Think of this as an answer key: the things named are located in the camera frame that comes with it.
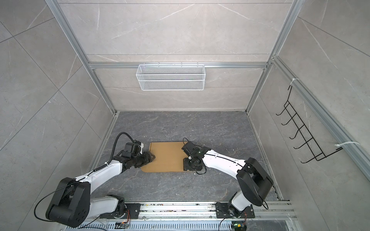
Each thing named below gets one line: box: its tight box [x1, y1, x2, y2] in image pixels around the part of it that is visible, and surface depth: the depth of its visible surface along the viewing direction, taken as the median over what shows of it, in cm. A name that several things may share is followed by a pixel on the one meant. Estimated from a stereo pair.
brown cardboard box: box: [140, 141, 189, 173], surface depth 88 cm
